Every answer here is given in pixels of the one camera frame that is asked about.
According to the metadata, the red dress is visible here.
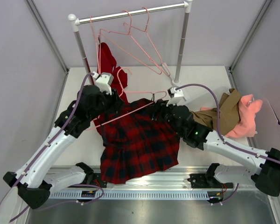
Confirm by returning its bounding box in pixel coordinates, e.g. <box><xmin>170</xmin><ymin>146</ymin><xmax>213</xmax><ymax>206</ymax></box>
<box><xmin>93</xmin><ymin>42</ymin><xmax>129</xmax><ymax>136</ymax></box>

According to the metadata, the white slotted cable duct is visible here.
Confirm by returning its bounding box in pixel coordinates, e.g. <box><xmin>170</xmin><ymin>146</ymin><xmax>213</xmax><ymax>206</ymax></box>
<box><xmin>50</xmin><ymin>190</ymin><xmax>223</xmax><ymax>200</ymax></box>

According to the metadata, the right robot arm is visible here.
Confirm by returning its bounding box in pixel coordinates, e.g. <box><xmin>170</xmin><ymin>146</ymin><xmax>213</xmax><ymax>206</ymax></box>
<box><xmin>151</xmin><ymin>100</ymin><xmax>280</xmax><ymax>197</ymax></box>

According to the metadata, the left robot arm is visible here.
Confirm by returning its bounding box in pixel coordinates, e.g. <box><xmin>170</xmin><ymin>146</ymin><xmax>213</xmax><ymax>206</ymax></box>
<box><xmin>3</xmin><ymin>85</ymin><xmax>124</xmax><ymax>209</ymax></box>

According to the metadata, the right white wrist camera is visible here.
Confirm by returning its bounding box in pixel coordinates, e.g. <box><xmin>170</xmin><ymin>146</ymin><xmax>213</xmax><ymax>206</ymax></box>
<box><xmin>166</xmin><ymin>87</ymin><xmax>184</xmax><ymax>106</ymax></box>

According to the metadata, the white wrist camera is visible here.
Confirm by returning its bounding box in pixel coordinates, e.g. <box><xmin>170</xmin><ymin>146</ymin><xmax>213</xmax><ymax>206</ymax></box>
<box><xmin>166</xmin><ymin>87</ymin><xmax>184</xmax><ymax>106</ymax></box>
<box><xmin>91</xmin><ymin>72</ymin><xmax>113</xmax><ymax>95</ymax></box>

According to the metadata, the red plaid skirt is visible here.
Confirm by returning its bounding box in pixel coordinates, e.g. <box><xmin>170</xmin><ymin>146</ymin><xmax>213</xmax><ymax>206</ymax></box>
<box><xmin>96</xmin><ymin>98</ymin><xmax>180</xmax><ymax>184</ymax></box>

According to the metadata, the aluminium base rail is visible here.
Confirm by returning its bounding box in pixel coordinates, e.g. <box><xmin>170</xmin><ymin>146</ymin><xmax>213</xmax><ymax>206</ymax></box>
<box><xmin>44</xmin><ymin>166</ymin><xmax>259</xmax><ymax>191</ymax></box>

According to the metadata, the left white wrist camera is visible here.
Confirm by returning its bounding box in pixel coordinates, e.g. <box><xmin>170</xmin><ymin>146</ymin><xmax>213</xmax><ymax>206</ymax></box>
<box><xmin>91</xmin><ymin>72</ymin><xmax>113</xmax><ymax>95</ymax></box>

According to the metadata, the brown garment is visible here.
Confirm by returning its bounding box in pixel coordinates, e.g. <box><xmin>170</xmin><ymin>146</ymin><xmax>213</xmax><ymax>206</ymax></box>
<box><xmin>192</xmin><ymin>89</ymin><xmax>241</xmax><ymax>135</ymax></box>

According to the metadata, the white clothes rack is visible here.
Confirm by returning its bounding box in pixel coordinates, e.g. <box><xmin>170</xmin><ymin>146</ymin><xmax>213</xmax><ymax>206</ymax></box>
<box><xmin>68</xmin><ymin>0</ymin><xmax>192</xmax><ymax>87</ymax></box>

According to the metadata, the pink hanger holding dress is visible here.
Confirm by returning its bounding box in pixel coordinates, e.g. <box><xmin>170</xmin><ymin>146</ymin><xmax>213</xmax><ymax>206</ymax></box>
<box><xmin>90</xmin><ymin>16</ymin><xmax>102</xmax><ymax>74</ymax></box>

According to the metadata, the pink garment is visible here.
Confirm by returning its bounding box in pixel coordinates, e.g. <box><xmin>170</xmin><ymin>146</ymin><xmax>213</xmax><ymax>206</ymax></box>
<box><xmin>201</xmin><ymin>94</ymin><xmax>263</xmax><ymax>138</ymax></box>

